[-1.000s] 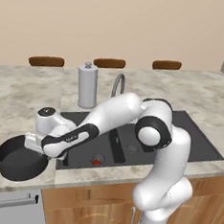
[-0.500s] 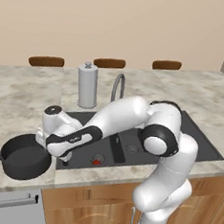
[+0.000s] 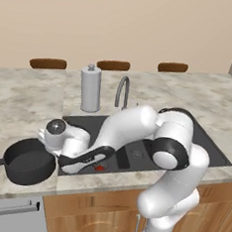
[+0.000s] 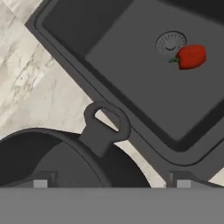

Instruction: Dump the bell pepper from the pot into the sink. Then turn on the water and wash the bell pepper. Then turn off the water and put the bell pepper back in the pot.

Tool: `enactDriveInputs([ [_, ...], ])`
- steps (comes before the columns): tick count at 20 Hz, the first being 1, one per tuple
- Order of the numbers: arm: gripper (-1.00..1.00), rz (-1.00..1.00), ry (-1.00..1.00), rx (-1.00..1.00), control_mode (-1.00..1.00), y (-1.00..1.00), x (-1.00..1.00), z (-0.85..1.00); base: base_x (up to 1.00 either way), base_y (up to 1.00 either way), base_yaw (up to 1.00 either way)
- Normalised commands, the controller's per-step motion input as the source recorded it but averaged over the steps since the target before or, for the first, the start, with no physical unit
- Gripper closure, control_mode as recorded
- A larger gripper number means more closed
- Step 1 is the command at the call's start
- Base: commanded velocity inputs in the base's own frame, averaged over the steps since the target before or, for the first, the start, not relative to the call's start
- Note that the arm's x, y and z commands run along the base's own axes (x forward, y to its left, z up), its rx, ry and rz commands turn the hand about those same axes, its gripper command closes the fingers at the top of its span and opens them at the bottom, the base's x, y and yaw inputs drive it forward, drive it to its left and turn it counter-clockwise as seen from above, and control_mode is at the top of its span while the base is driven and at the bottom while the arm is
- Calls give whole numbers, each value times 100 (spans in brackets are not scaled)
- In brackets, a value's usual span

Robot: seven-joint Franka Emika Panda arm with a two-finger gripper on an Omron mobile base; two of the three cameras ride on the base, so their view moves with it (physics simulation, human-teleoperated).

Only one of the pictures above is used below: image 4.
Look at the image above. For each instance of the dark grey sink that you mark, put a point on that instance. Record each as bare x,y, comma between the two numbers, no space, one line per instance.
140,67

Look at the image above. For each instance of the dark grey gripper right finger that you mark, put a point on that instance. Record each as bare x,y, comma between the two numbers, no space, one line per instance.
182,178

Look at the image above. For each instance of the dark grey pot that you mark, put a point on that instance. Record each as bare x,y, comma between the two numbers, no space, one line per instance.
70,157

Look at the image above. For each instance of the red bell pepper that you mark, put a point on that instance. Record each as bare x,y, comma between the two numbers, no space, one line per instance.
191,57

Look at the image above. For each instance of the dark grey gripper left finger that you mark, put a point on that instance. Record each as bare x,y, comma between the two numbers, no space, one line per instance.
43,179

